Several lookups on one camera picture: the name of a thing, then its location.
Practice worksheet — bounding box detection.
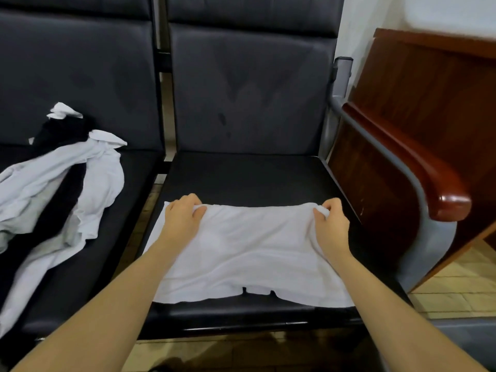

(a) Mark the black leather bench seat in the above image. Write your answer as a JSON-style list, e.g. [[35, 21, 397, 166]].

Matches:
[[0, 0, 168, 343], [134, 0, 413, 343]]

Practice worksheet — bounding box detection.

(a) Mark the brown wooden desk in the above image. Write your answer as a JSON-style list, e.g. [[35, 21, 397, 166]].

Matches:
[[328, 27, 496, 289]]

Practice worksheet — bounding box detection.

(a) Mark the white plastic tray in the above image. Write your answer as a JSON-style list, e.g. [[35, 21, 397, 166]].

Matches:
[[401, 0, 496, 41]]

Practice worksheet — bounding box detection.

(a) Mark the grey plastic storage bin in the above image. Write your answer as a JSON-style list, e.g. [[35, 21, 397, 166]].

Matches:
[[428, 316, 496, 372]]

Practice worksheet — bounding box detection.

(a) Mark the person's left forearm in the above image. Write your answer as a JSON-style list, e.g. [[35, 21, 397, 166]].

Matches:
[[11, 242, 183, 372]]

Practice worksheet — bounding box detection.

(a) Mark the white garment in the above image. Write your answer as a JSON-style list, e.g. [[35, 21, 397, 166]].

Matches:
[[141, 200, 357, 310]]

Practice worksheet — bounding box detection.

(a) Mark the person's left hand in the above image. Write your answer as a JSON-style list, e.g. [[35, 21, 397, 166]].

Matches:
[[157, 193, 209, 254]]

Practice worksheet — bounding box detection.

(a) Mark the person's right hand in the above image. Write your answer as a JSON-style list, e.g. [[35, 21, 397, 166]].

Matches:
[[312, 197, 354, 265]]

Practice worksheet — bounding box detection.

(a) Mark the pile of clothes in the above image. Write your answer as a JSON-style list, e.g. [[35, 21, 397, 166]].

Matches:
[[0, 101, 130, 339]]

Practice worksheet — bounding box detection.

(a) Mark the brown wooden bench armrest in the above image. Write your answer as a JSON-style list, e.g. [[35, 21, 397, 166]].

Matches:
[[341, 100, 474, 224]]

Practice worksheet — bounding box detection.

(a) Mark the person's right forearm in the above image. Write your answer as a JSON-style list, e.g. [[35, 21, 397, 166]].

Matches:
[[329, 252, 489, 372]]

